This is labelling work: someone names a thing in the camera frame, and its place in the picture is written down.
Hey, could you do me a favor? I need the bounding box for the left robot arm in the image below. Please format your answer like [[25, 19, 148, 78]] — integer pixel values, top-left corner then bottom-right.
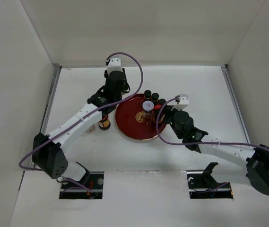
[[32, 68, 130, 189]]

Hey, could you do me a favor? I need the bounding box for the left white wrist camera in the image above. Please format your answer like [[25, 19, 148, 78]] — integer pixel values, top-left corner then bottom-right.
[[106, 56, 122, 75]]

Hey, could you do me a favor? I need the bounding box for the black-cap spice bottle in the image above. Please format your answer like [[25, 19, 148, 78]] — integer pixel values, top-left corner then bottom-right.
[[151, 93, 159, 103], [157, 98, 166, 105], [144, 89, 152, 101]]

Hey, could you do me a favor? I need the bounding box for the red-lid sauce jar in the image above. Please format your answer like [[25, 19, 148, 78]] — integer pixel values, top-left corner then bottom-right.
[[98, 115, 111, 131], [151, 104, 165, 124]]

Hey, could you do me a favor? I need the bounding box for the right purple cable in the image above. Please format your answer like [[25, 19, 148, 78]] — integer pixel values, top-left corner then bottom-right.
[[155, 96, 269, 164]]

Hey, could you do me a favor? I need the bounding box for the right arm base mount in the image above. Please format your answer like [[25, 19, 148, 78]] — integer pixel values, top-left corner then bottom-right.
[[187, 162, 233, 199]]

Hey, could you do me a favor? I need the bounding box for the round red lacquer tray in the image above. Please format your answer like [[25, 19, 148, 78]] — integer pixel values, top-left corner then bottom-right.
[[115, 94, 157, 140]]

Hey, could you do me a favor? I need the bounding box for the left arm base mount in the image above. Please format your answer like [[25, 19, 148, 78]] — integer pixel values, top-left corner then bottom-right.
[[56, 162, 104, 200]]

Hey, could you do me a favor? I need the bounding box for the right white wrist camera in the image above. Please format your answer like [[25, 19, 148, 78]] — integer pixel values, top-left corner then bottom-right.
[[173, 94, 189, 111]]

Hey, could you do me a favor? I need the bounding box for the white-lid jar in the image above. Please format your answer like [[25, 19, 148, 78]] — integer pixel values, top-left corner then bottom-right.
[[142, 100, 154, 119], [86, 125, 95, 133]]

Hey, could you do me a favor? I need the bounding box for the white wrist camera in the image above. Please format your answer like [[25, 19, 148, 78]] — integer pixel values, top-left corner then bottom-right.
[[173, 94, 189, 111], [106, 56, 122, 75]]

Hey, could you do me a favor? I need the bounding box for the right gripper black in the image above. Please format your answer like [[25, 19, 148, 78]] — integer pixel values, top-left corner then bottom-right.
[[154, 104, 184, 139]]

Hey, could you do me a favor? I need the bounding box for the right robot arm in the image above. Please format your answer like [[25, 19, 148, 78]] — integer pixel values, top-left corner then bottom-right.
[[163, 106, 269, 196]]

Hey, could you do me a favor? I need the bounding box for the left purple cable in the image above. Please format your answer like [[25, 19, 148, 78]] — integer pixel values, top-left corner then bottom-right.
[[18, 52, 144, 170]]

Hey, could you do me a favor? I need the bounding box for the purple cable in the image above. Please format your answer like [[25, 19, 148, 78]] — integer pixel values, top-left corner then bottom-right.
[[155, 96, 269, 164], [18, 52, 144, 170]]

